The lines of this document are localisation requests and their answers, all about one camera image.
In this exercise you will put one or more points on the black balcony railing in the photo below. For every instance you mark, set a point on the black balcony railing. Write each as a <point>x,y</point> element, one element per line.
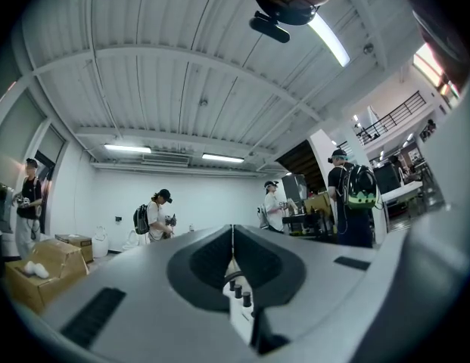
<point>393,119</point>

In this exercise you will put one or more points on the white sack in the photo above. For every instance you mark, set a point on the white sack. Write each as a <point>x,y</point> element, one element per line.
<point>101,242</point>
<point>131,240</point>

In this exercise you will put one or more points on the black head-worn camera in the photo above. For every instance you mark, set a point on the black head-worn camera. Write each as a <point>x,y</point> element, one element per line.
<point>268,28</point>

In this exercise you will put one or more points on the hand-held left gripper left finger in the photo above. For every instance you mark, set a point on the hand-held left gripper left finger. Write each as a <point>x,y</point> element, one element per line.
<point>204,263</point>

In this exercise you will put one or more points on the grey backpack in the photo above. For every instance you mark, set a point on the grey backpack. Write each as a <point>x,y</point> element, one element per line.
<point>141,219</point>

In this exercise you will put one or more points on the person's dark sleeve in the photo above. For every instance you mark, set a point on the person's dark sleeve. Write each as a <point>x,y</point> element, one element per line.
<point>442,40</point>

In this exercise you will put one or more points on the ceiling air conditioner unit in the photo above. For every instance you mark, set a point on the ceiling air conditioner unit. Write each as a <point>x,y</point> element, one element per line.
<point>165,160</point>

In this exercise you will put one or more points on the long ceiling light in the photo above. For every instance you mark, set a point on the long ceiling light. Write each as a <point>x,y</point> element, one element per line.
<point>222,158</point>
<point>331,40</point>
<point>127,149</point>

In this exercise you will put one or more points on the small cardboard box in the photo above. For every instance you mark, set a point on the small cardboard box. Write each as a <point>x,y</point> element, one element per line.
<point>81,244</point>

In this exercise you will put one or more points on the white foam pieces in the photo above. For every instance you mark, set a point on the white foam pieces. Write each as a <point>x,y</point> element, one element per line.
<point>36,270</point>

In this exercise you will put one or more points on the white table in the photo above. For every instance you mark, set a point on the white table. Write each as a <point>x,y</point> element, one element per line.
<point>403,191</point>

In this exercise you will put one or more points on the round smoke detector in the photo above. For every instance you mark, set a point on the round smoke detector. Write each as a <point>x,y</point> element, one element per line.
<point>203,102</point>

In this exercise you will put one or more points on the large open cardboard box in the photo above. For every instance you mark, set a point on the large open cardboard box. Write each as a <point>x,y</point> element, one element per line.
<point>49,278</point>

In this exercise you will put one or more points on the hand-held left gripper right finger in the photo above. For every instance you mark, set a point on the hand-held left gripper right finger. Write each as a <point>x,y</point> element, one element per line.
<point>268,265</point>

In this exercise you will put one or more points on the black and green backpack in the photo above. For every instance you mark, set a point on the black and green backpack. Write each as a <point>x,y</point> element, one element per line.
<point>360,189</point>

